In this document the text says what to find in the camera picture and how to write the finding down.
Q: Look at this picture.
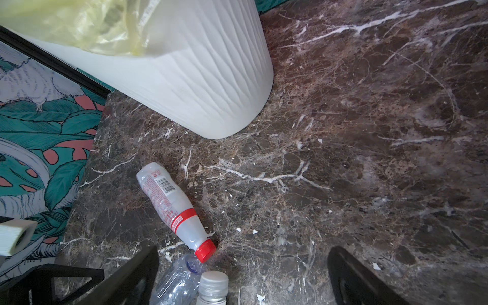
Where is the white ribbed waste bin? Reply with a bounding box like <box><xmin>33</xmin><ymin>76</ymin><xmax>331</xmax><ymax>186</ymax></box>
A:
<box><xmin>30</xmin><ymin>1</ymin><xmax>274</xmax><ymax>139</ymax></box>

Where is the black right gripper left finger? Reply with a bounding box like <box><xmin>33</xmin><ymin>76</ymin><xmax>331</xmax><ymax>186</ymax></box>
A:
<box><xmin>79</xmin><ymin>245</ymin><xmax>160</xmax><ymax>305</ymax></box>

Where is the white bottle red band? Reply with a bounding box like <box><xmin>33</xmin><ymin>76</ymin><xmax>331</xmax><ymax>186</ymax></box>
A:
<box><xmin>137</xmin><ymin>162</ymin><xmax>217</xmax><ymax>263</ymax></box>

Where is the clear bottle white cap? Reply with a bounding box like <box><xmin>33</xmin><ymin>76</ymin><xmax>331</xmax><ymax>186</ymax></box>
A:
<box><xmin>149</xmin><ymin>254</ymin><xmax>205</xmax><ymax>304</ymax></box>

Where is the black left frame post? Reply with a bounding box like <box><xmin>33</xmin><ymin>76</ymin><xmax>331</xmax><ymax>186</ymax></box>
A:
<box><xmin>1</xmin><ymin>27</ymin><xmax>111</xmax><ymax>98</ymax></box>

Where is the yellow plastic bin liner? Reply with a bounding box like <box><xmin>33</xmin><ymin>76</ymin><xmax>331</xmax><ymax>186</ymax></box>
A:
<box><xmin>1</xmin><ymin>0</ymin><xmax>159</xmax><ymax>56</ymax></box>

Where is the clear bottle green label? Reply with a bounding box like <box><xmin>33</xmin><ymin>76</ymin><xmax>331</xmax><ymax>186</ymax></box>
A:
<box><xmin>196</xmin><ymin>271</ymin><xmax>229</xmax><ymax>305</ymax></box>

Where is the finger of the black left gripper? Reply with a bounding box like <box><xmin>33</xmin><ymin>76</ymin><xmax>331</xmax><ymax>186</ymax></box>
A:
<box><xmin>1</xmin><ymin>264</ymin><xmax>105</xmax><ymax>304</ymax></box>

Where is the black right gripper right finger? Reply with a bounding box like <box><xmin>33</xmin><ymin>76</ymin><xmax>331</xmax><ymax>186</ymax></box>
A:
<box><xmin>327</xmin><ymin>246</ymin><xmax>408</xmax><ymax>304</ymax></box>

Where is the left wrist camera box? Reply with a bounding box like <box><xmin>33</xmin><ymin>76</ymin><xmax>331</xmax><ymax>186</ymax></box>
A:
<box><xmin>0</xmin><ymin>216</ymin><xmax>38</xmax><ymax>257</ymax></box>

